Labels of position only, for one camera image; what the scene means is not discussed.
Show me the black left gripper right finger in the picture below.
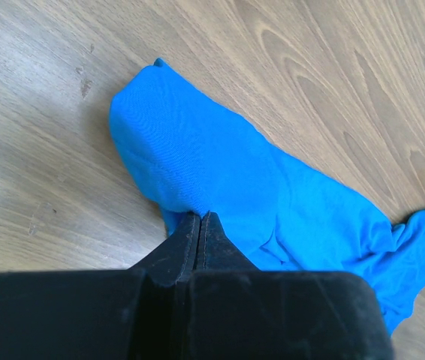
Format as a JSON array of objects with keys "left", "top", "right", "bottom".
[{"left": 195, "top": 212, "right": 258, "bottom": 272}]

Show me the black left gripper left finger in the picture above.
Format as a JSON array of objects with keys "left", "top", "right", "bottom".
[{"left": 129, "top": 213, "right": 200, "bottom": 285}]

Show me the blue t-shirt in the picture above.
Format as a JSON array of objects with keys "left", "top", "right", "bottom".
[{"left": 109, "top": 59, "right": 425, "bottom": 331}]

